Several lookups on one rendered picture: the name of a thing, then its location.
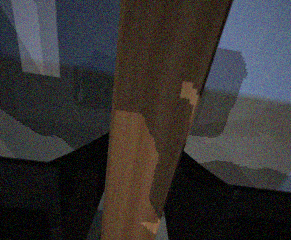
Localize wooden side rail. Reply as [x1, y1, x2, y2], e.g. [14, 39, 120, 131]
[100, 0, 234, 240]

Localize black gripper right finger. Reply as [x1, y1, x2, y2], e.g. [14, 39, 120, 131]
[164, 151, 291, 240]

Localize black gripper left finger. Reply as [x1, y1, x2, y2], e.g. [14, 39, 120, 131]
[0, 132, 110, 240]

